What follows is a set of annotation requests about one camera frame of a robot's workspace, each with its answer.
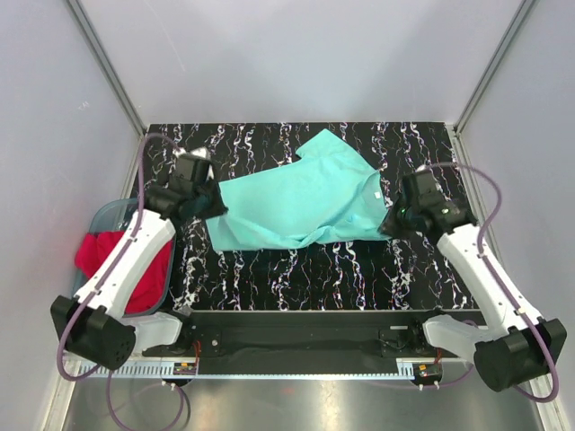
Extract teal t shirt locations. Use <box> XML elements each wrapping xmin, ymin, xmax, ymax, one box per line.
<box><xmin>206</xmin><ymin>130</ymin><xmax>388</xmax><ymax>251</ymax></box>

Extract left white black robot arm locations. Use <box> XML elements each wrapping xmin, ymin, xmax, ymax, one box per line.
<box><xmin>50</xmin><ymin>179</ymin><xmax>226</xmax><ymax>380</ymax></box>

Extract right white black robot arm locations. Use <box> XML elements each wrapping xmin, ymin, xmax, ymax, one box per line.
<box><xmin>380</xmin><ymin>197</ymin><xmax>567</xmax><ymax>403</ymax></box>

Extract translucent blue plastic basket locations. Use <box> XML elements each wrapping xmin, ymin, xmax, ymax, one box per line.
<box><xmin>72</xmin><ymin>198</ymin><xmax>175</xmax><ymax>317</ymax></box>

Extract red t shirt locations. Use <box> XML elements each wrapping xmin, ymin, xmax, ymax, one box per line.
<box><xmin>73</xmin><ymin>230</ymin><xmax>171</xmax><ymax>319</ymax></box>

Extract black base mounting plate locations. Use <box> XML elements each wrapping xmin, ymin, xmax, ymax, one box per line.
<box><xmin>144</xmin><ymin>310</ymin><xmax>438</xmax><ymax>357</ymax></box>

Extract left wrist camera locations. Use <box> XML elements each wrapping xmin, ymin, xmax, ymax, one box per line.
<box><xmin>168</xmin><ymin>147</ymin><xmax>213</xmax><ymax>195</ymax></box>

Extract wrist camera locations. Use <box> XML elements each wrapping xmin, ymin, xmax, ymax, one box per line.
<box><xmin>400</xmin><ymin>170</ymin><xmax>464</xmax><ymax>218</ymax></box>
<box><xmin>168</xmin><ymin>147</ymin><xmax>213</xmax><ymax>195</ymax></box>

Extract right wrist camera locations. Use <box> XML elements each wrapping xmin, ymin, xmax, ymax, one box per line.
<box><xmin>400</xmin><ymin>170</ymin><xmax>464</xmax><ymax>218</ymax></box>

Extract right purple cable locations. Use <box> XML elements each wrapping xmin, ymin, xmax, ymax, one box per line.
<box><xmin>415</xmin><ymin>161</ymin><xmax>562</xmax><ymax>401</ymax></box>

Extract purple cable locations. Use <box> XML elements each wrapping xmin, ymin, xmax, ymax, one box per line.
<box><xmin>415</xmin><ymin>161</ymin><xmax>562</xmax><ymax>401</ymax></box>
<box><xmin>57</xmin><ymin>133</ymin><xmax>203</xmax><ymax>427</ymax></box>

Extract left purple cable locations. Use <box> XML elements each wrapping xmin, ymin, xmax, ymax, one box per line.
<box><xmin>57</xmin><ymin>133</ymin><xmax>203</xmax><ymax>427</ymax></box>

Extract aluminium frame rail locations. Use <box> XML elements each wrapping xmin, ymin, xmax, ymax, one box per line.
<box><xmin>57</xmin><ymin>326</ymin><xmax>549</xmax><ymax>360</ymax></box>

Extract white slotted cable duct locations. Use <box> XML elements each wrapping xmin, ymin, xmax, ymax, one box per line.
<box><xmin>78</xmin><ymin>362</ymin><xmax>417</xmax><ymax>379</ymax></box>

